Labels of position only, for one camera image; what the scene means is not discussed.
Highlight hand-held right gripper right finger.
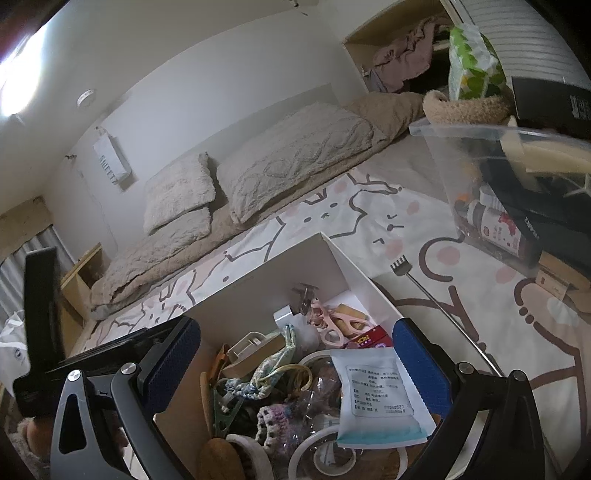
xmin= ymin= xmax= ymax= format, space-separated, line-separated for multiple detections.
xmin=392 ymin=318 xmax=546 ymax=480

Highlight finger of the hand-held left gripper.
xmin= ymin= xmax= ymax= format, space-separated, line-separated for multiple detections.
xmin=67 ymin=318 xmax=185 ymax=370

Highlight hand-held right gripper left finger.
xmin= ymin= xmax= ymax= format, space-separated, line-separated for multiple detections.
xmin=50 ymin=316 xmax=202 ymax=480

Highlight large white-blue packet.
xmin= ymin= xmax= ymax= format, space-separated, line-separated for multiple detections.
xmin=330 ymin=346 xmax=441 ymax=448

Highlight green clip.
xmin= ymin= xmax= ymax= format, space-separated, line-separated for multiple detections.
xmin=210 ymin=378 xmax=245 ymax=438

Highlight floral drawstring pouch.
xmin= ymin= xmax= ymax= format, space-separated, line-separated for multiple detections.
xmin=217 ymin=323 xmax=315 ymax=402

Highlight white shoe box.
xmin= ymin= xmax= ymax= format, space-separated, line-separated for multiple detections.
xmin=152 ymin=232 xmax=462 ymax=480

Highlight wooden shelf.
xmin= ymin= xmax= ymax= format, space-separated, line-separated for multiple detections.
xmin=60 ymin=242 xmax=105 ymax=320

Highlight red snack packet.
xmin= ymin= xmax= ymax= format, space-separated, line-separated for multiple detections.
xmin=346 ymin=325 xmax=393 ymax=350

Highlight grey curtain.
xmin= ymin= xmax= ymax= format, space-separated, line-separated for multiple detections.
xmin=0 ymin=224 xmax=75 ymax=324

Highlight metal back scratcher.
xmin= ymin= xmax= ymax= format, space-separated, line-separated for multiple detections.
xmin=390 ymin=257 xmax=506 ymax=377

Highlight beige quilt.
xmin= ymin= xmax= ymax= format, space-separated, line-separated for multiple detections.
xmin=90 ymin=92 xmax=426 ymax=319

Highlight beige plastic case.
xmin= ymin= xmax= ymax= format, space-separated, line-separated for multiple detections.
xmin=223 ymin=330 xmax=287 ymax=378

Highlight pink scissors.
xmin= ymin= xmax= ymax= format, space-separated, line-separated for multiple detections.
xmin=309 ymin=298 xmax=370 ymax=349

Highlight wooden brush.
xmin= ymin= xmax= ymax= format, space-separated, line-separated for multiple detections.
xmin=198 ymin=434 xmax=274 ymax=480

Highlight crochet pouch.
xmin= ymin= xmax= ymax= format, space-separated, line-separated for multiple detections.
xmin=256 ymin=401 xmax=301 ymax=447

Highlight white charger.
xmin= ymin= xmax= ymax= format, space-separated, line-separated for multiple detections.
xmin=273 ymin=305 xmax=301 ymax=332

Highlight metal clip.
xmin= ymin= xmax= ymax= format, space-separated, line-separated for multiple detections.
xmin=291 ymin=282 xmax=320 ymax=315

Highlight printed bedsheet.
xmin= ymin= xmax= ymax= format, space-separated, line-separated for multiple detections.
xmin=95 ymin=134 xmax=591 ymax=480

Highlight fluffy beige pillow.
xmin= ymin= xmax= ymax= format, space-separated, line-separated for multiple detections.
xmin=143 ymin=152 xmax=218 ymax=236

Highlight red white bottle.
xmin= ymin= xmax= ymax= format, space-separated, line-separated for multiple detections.
xmin=466 ymin=198 xmax=542 ymax=267

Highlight clear plastic storage bin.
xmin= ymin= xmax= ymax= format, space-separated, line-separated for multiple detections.
xmin=409 ymin=121 xmax=591 ymax=296

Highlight quilted beige pillow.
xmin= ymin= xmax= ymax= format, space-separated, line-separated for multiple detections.
xmin=216 ymin=102 xmax=389 ymax=225

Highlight fluffy brown slipper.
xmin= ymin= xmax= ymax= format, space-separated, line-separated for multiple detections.
xmin=422 ymin=90 xmax=513 ymax=125

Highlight black cardboard box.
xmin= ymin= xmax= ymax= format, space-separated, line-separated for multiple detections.
xmin=510 ymin=76 xmax=591 ymax=134

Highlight pink clothes pile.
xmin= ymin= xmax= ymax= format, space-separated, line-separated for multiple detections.
xmin=369 ymin=16 xmax=451 ymax=93

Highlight green white tissue pack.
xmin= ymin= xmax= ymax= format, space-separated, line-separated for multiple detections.
xmin=448 ymin=23 xmax=509 ymax=101

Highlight white shelf with clothes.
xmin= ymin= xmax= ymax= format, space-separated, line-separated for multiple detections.
xmin=342 ymin=0 xmax=467 ymax=95

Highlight white window blinds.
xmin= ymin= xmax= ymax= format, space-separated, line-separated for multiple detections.
xmin=462 ymin=0 xmax=591 ymax=86

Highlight white ring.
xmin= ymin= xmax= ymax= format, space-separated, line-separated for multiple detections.
xmin=288 ymin=425 xmax=358 ymax=480

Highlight white wall bag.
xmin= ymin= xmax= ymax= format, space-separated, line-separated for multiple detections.
xmin=92 ymin=127 xmax=134 ymax=186

